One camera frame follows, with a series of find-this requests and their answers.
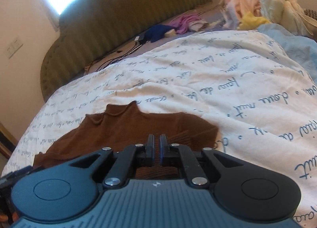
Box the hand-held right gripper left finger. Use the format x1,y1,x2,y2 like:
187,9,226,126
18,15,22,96
66,134,155,189

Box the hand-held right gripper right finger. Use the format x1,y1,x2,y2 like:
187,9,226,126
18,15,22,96
160,134,248,189

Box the brown knit sweater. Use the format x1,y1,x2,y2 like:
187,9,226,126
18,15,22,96
33,101,220,180

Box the wooden glass-top nightstand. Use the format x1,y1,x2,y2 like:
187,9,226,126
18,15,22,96
0,122,18,158

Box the white script-printed blanket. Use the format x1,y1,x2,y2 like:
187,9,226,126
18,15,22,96
5,29,317,228

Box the navy blue cloth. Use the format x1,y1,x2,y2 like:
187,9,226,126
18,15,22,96
143,25,177,43

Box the purple cloth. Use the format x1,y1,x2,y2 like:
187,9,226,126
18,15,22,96
170,15,199,34

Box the small white pink cloth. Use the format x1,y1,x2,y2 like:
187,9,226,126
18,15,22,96
189,19,210,32

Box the green ribbed headboard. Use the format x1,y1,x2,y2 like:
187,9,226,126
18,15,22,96
40,0,213,102

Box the lilac bedsheet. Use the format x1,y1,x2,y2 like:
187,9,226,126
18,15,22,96
83,2,239,76

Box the yellow cloth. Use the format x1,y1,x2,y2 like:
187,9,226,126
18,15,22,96
237,12,272,30

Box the light blue cloth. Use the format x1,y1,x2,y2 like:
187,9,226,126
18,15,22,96
257,23,317,81

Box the cream cloth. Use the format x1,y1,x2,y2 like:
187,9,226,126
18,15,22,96
259,0,317,37

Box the black cables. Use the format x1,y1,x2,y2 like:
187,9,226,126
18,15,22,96
87,41,145,73

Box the wall power socket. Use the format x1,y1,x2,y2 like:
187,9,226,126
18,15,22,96
6,38,24,59

